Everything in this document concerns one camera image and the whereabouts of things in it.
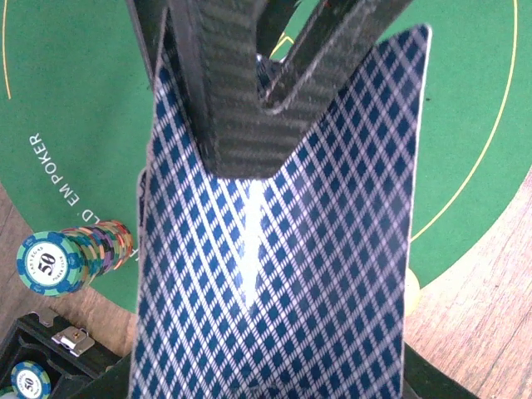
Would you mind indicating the deck of grey cards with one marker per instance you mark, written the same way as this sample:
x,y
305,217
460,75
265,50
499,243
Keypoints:
x,y
292,286

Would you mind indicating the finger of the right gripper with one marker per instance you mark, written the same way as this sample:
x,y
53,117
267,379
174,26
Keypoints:
x,y
241,132

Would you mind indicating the black poker set case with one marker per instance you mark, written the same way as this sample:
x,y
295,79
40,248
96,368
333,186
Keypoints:
x,y
71,357

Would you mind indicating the orange big blind button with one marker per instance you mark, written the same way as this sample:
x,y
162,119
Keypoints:
x,y
412,292

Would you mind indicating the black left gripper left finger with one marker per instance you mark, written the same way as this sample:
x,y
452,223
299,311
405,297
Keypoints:
x,y
112,384

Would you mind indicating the stack of poker chips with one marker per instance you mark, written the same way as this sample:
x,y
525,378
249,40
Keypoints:
x,y
31,381

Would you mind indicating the round green poker mat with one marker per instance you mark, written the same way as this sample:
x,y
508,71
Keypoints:
x,y
422,149

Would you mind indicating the poker chip stack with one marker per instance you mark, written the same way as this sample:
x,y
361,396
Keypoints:
x,y
57,263

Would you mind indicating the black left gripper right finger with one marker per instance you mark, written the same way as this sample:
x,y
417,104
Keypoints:
x,y
422,380

